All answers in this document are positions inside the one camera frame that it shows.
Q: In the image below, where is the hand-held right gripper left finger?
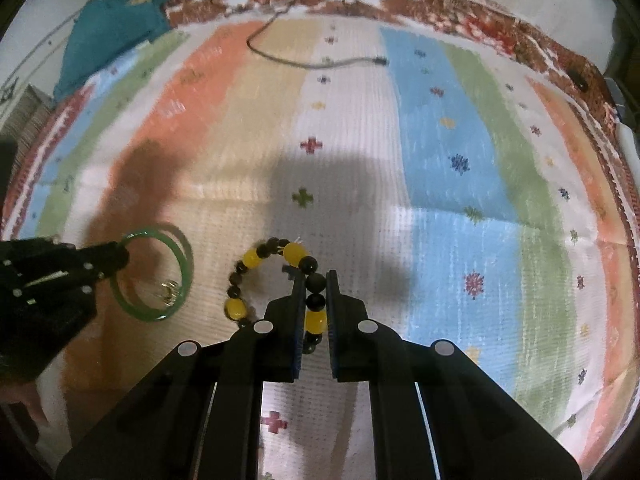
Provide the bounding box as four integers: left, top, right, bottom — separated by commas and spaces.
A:
56, 270, 307, 480

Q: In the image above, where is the yellow and black bead bracelet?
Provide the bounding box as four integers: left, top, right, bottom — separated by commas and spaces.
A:
224, 237, 331, 356

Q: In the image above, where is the striped pastel mat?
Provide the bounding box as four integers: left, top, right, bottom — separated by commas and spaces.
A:
2, 12, 632, 480

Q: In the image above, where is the person's left hand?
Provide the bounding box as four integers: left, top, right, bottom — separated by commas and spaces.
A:
0, 380, 51, 428

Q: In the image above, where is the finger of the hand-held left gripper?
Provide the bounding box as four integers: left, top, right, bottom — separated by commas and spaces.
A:
70, 241, 130, 263
80, 260, 130, 283

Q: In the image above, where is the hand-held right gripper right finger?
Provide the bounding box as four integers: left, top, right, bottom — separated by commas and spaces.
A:
326, 270, 584, 480

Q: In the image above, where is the small silver ring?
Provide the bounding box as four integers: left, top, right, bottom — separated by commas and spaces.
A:
158, 280, 181, 307

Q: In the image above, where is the black charging cable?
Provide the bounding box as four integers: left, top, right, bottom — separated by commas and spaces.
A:
246, 9, 390, 70

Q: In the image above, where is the teal pillow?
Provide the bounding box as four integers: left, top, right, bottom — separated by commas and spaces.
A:
52, 0, 172, 104

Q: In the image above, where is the green jade bangle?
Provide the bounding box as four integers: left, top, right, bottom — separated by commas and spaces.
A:
110, 226, 195, 322

